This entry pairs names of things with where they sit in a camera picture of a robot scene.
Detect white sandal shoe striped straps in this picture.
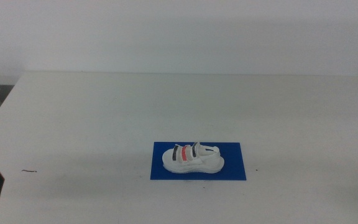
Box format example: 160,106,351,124
161,141,226,174

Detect blue rectangular mat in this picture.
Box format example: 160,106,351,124
150,141,247,181

